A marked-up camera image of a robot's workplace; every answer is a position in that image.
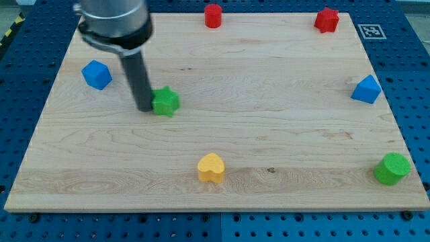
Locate blue pentagon block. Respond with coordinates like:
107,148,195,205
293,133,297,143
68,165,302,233
351,75,382,104

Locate red star block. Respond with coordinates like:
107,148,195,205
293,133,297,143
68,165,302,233
314,7,339,33

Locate red cylinder block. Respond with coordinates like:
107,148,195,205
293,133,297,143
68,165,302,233
204,4,222,28

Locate yellow heart block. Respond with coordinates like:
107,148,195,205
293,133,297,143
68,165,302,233
198,153,225,184

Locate white fiducial marker tag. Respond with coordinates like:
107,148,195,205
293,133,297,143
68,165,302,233
357,24,386,40

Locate blue cube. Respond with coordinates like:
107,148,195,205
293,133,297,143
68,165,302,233
81,60,112,90

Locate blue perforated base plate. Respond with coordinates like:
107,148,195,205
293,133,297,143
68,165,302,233
1,0,429,241

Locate green cylinder block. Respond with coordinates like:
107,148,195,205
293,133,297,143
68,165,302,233
374,153,411,186

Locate green star block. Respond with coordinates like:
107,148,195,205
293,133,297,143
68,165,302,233
152,85,180,117

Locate wooden board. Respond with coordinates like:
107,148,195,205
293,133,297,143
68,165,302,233
5,13,429,213

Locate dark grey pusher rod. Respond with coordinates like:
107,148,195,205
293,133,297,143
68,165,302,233
120,48,153,112

